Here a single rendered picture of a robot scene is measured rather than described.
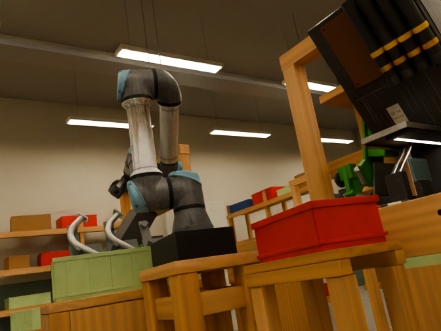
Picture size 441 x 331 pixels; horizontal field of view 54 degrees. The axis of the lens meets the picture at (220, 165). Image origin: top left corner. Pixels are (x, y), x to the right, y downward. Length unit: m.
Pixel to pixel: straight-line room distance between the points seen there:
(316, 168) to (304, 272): 1.25
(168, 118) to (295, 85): 0.94
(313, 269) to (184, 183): 0.65
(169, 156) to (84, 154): 7.12
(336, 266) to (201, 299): 0.52
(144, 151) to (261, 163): 9.59
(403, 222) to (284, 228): 0.34
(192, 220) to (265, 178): 9.55
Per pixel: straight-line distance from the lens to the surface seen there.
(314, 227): 1.05
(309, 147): 2.32
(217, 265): 1.40
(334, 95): 2.09
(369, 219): 1.15
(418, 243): 1.29
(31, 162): 8.58
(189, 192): 1.53
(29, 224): 7.75
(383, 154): 1.62
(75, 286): 1.85
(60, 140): 8.84
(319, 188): 2.27
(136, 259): 1.88
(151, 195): 1.51
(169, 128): 1.74
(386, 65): 1.46
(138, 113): 1.60
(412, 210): 1.29
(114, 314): 1.80
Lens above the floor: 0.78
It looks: 15 degrees up
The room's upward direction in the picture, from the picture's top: 9 degrees counter-clockwise
